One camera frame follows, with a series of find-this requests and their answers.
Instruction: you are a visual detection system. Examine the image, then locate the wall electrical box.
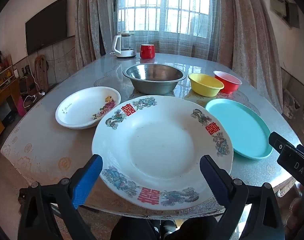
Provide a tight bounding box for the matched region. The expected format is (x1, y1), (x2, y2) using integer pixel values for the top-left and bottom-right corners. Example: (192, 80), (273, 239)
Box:
(268, 0), (301, 28)

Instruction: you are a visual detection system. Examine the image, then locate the red mug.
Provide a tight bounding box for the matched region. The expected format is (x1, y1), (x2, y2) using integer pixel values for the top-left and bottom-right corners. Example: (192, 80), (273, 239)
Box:
(140, 44), (155, 59)

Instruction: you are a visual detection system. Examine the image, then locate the yellow plastic bowl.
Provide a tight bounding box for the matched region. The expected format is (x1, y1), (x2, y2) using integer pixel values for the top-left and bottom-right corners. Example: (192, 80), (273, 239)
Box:
(188, 73), (225, 97)

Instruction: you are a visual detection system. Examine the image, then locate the white glass electric kettle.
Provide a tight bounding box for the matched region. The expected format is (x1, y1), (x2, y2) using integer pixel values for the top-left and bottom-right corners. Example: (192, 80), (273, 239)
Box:
(110, 32), (137, 58)

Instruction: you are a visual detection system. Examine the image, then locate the barred window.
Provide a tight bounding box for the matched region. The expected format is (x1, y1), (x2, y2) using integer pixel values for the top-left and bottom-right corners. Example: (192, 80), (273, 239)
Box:
(117, 0), (212, 39)

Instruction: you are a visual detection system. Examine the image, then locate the folded wooden chair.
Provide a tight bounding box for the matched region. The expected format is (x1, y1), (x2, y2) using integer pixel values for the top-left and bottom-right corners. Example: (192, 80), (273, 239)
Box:
(34, 54), (49, 92)

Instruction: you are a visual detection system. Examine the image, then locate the white sheer curtain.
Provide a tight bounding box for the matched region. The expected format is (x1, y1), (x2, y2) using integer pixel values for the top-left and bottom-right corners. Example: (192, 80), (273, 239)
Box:
(117, 0), (221, 62)

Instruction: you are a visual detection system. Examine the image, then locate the beige curtain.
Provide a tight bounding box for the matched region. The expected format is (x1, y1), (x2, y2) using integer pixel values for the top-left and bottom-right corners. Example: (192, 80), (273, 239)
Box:
(74, 0), (120, 70)
(217, 0), (284, 115)

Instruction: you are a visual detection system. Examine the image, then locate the black wall television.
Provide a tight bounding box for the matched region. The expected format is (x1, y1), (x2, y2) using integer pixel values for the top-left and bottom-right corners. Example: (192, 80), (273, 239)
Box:
(25, 0), (68, 55)

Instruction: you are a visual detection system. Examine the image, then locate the white floral bowl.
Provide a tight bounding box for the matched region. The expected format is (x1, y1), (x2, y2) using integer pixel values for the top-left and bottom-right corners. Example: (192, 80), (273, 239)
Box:
(55, 86), (122, 130)

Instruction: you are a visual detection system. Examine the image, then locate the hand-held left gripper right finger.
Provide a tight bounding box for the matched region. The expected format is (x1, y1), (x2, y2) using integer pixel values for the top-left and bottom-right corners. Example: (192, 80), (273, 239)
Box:
(199, 154), (286, 240)

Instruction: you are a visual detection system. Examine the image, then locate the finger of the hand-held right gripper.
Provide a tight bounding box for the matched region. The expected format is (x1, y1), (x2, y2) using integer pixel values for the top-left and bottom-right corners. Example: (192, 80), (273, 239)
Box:
(277, 145), (304, 181)
(268, 131), (304, 157)

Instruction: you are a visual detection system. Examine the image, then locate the dark wooden low bench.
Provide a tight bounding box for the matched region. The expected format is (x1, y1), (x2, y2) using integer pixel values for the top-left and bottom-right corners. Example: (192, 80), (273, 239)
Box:
(20, 82), (59, 98)

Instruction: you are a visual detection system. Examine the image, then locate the large white dragon-print plate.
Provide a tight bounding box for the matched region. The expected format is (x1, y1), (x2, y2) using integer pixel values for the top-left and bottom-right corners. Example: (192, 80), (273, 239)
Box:
(91, 95), (234, 212)

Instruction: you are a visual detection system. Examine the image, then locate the red plastic bowl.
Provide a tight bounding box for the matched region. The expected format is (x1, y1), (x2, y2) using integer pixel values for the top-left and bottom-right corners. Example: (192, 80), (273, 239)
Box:
(213, 70), (243, 94)

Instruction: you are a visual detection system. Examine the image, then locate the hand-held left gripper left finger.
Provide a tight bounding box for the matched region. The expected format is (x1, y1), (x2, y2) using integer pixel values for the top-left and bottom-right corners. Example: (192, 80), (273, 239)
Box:
(17, 154), (104, 240)

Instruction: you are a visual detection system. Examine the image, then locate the white charger cable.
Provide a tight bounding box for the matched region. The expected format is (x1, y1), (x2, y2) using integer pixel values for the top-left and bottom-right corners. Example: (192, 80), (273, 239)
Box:
(23, 92), (46, 108)

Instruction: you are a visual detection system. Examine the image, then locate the wooden shelf cabinet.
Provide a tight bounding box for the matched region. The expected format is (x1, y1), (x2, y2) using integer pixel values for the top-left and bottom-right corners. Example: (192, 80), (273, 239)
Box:
(0, 51), (20, 140)

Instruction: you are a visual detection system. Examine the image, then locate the pink bag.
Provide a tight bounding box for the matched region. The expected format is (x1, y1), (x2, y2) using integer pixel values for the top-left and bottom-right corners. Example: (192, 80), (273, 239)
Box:
(16, 96), (26, 117)

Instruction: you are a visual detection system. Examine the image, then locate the stainless steel bowl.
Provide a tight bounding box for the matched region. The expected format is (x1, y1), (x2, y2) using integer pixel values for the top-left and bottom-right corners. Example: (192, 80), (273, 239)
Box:
(122, 64), (187, 95)

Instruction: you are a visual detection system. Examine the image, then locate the teal plastic plate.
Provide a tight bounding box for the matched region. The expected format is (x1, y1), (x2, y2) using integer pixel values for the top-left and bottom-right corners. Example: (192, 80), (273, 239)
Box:
(205, 98), (274, 160)

